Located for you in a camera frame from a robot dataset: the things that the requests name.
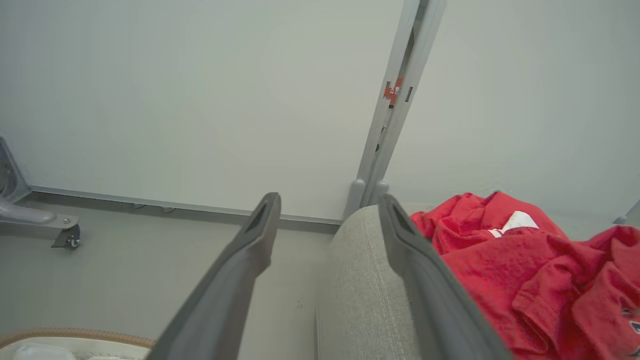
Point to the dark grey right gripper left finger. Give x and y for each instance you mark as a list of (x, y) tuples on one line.
[(220, 310)]

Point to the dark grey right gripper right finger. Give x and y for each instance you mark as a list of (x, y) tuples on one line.
[(435, 310)]

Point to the red sports jersey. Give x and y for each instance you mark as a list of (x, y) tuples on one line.
[(525, 280)]

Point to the grey fabric sofa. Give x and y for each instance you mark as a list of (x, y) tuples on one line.
[(360, 300)]

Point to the white laundry basket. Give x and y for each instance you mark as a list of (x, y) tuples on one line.
[(75, 333)]

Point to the small black caster wheel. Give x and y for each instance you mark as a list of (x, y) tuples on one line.
[(72, 241)]

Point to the red sticker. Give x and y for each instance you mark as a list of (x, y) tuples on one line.
[(392, 92)]

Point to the grey partition bottom rail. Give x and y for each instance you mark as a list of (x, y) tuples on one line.
[(150, 206)]

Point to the grey partition foot bracket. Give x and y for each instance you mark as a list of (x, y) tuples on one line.
[(355, 200), (30, 217), (378, 192)]

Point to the grey partition post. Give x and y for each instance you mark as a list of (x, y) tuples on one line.
[(400, 125), (10, 180), (631, 215)]

